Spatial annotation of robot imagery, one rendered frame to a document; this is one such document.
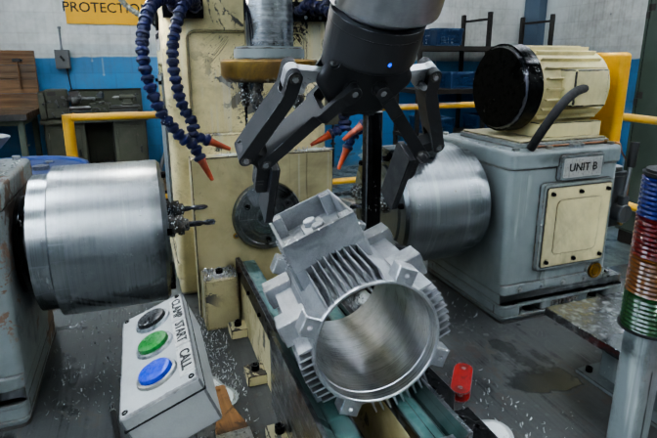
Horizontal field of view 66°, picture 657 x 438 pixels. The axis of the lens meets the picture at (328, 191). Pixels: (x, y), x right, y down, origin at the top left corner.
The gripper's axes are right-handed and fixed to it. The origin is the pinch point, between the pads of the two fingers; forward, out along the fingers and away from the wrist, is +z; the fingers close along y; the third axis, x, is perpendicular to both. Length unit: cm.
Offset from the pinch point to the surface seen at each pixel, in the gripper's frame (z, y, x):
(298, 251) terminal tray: 12.6, 0.8, -3.5
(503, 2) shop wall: 201, -453, -519
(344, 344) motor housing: 29.0, -7.0, 1.6
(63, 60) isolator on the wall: 265, 86, -481
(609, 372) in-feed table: 36, -53, 13
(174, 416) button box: 8.6, 17.1, 14.9
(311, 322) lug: 13.1, 1.8, 6.0
